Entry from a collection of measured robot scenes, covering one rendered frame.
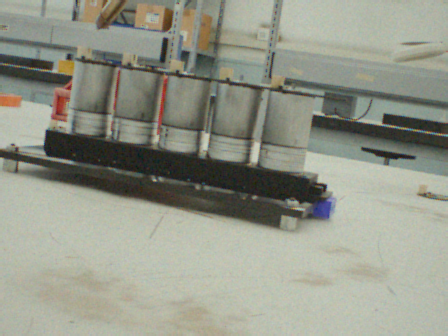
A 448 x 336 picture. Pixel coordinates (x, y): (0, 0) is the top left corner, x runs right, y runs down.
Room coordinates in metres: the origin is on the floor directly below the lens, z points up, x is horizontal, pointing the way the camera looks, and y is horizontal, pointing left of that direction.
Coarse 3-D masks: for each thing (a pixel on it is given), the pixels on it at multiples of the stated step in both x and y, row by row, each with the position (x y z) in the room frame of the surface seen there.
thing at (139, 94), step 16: (128, 80) 0.37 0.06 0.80; (144, 80) 0.37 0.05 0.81; (160, 80) 0.37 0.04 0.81; (128, 96) 0.37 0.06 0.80; (144, 96) 0.37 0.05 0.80; (160, 96) 0.38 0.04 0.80; (128, 112) 0.37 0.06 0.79; (144, 112) 0.37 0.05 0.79; (112, 128) 0.37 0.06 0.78; (128, 128) 0.37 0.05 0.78; (144, 128) 0.37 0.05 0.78; (144, 144) 0.37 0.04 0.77
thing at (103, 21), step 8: (112, 0) 0.35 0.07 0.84; (120, 0) 0.34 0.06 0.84; (128, 0) 0.34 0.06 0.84; (104, 8) 0.36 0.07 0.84; (112, 8) 0.35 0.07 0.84; (120, 8) 0.35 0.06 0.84; (104, 16) 0.36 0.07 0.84; (112, 16) 0.36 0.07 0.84; (96, 24) 0.37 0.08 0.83; (104, 24) 0.36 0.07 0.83
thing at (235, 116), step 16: (224, 96) 0.35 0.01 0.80; (240, 96) 0.35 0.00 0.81; (256, 96) 0.36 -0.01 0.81; (224, 112) 0.35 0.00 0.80; (240, 112) 0.35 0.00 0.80; (256, 112) 0.36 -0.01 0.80; (224, 128) 0.35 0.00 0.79; (240, 128) 0.35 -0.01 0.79; (256, 128) 0.36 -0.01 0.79; (208, 144) 0.36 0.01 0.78; (224, 144) 0.35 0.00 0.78; (240, 144) 0.35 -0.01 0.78; (224, 160) 0.35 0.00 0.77; (240, 160) 0.35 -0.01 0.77
